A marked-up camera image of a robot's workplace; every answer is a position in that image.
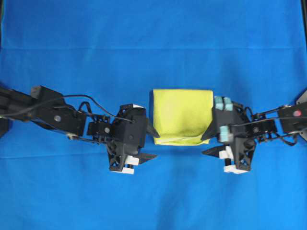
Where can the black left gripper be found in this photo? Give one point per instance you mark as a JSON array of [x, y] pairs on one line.
[[128, 133]]

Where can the yellow towel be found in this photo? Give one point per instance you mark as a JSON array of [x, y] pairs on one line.
[[182, 116]]

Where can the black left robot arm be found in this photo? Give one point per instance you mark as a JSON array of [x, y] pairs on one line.
[[49, 110]]

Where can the blue table cloth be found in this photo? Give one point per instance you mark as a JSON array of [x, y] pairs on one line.
[[118, 51]]

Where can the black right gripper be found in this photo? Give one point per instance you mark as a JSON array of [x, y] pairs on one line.
[[230, 129]]

